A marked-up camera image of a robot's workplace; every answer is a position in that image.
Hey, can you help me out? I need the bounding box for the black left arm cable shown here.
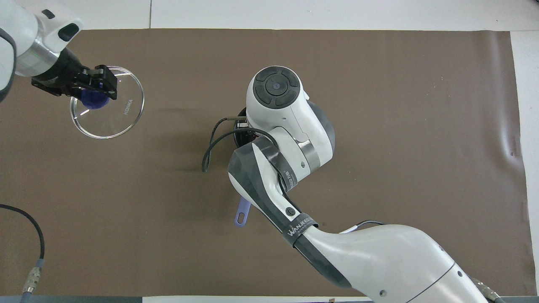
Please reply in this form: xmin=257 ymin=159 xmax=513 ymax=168
xmin=0 ymin=204 xmax=45 ymax=303

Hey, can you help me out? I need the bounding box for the dark blue pot with handle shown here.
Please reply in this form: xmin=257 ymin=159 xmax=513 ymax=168
xmin=234 ymin=107 xmax=258 ymax=228

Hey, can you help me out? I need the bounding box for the brown table mat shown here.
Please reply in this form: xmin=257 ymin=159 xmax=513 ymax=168
xmin=0 ymin=29 xmax=538 ymax=298

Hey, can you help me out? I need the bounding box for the glass lid with blue knob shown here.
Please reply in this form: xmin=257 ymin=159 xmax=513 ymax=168
xmin=69 ymin=65 xmax=145 ymax=140

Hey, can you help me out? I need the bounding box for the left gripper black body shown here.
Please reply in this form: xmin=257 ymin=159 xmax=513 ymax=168
xmin=31 ymin=47 xmax=96 ymax=97

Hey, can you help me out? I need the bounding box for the black velcro cable strap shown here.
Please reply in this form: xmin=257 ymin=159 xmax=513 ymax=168
xmin=285 ymin=214 xmax=319 ymax=249
xmin=258 ymin=137 xmax=299 ymax=191

